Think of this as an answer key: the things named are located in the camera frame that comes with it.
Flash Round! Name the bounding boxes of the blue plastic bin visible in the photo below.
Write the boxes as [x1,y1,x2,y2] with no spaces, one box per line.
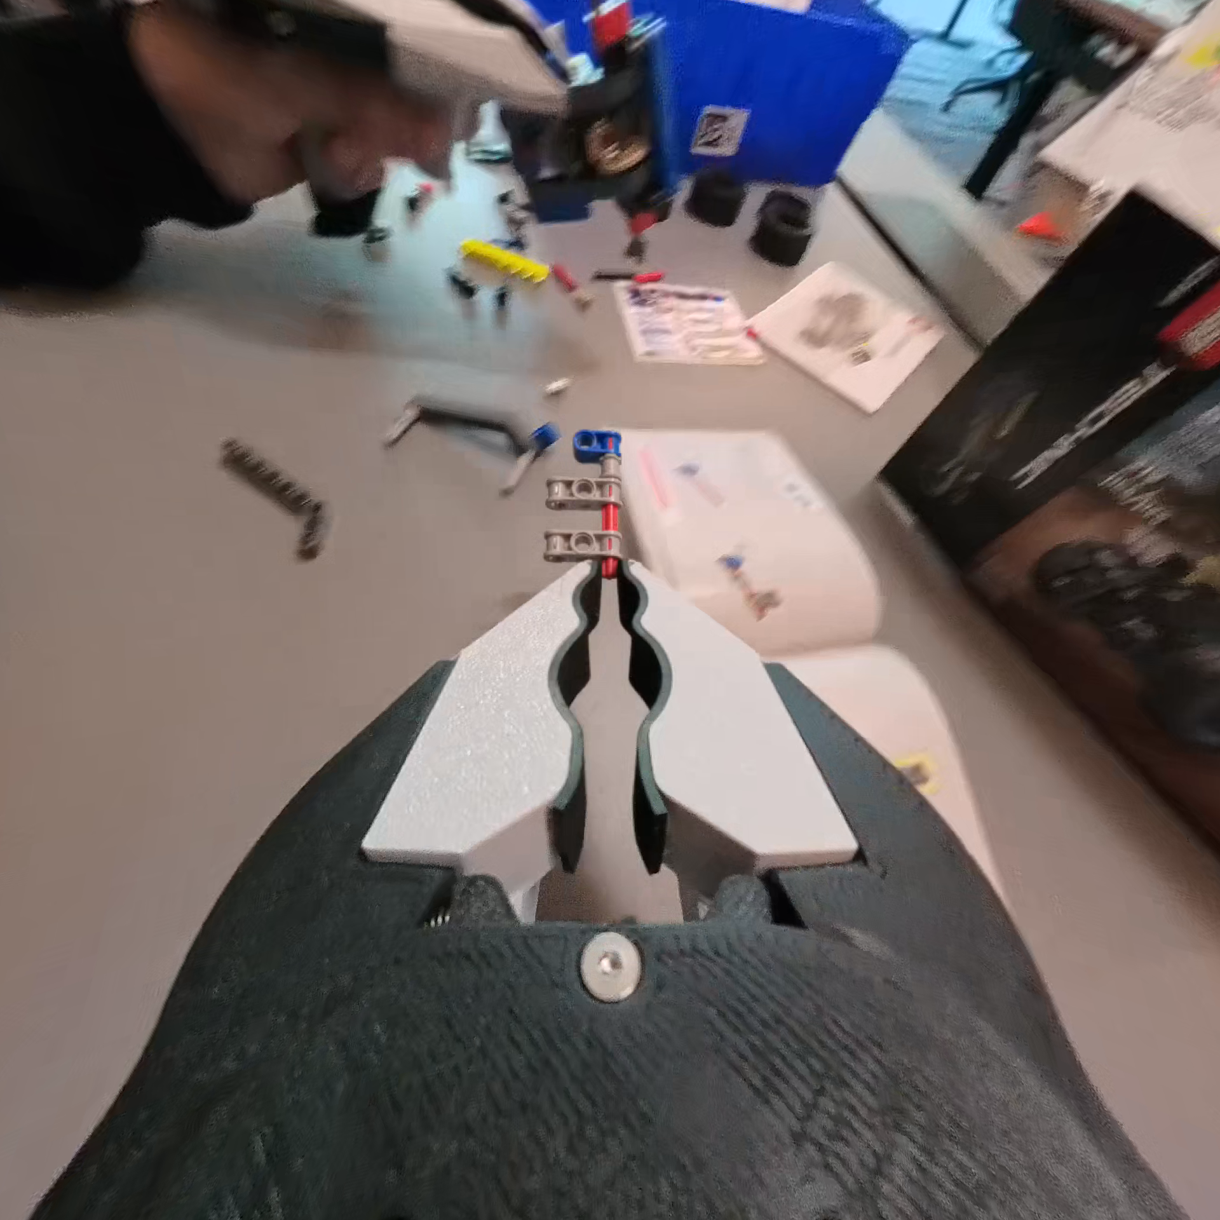
[534,0,911,193]

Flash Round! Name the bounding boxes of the white printed paper sheet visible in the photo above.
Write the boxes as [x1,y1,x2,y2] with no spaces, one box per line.
[747,260,947,418]

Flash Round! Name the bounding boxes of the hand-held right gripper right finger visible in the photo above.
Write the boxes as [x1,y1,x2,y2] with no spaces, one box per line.
[614,561,861,900]

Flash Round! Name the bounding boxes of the black table leg frame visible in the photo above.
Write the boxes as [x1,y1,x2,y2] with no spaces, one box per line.
[948,0,1159,204]

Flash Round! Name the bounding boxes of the lego vehicle assembly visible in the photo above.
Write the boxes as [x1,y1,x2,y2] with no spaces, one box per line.
[509,0,692,263]

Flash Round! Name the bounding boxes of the lego set box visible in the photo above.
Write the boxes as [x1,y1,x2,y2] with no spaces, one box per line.
[875,191,1220,850]

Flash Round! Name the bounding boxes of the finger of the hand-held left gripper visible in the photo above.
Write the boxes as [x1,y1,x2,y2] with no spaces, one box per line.
[338,0,575,118]

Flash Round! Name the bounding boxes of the black lego beam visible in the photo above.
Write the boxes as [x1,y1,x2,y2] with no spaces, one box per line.
[217,436,331,564]

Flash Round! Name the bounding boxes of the grey lego frame piece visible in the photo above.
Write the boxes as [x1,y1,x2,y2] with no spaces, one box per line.
[383,394,564,497]

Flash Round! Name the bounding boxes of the blue printed leaflet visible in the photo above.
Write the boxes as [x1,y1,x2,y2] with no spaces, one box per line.
[612,280,769,368]

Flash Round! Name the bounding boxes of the open lego instruction booklet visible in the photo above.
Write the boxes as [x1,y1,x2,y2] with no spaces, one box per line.
[614,430,1012,918]

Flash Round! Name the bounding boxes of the red axle lego subassembly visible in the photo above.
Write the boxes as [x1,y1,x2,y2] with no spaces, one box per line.
[544,430,627,582]

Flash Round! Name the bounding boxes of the white printed carton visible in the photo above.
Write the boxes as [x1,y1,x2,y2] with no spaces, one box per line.
[1037,15,1220,252]

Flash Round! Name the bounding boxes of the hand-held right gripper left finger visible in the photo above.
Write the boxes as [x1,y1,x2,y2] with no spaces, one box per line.
[361,563,606,921]

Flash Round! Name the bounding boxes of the person's left forearm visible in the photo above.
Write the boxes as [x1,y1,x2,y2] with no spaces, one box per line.
[0,0,288,293]

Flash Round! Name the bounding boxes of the person's left hand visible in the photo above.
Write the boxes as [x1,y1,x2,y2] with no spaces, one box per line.
[133,5,461,216]

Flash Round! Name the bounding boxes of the yellow lego beam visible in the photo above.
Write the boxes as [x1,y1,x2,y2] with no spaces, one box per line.
[459,240,555,288]

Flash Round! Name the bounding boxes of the black lego tire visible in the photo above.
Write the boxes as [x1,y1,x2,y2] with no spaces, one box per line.
[684,172,752,230]
[748,191,819,269]

